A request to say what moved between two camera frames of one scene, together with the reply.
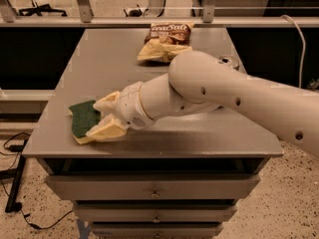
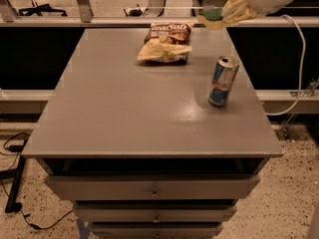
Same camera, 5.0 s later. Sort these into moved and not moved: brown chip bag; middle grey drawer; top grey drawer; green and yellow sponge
Moved: green and yellow sponge
Not moved: brown chip bag; top grey drawer; middle grey drawer
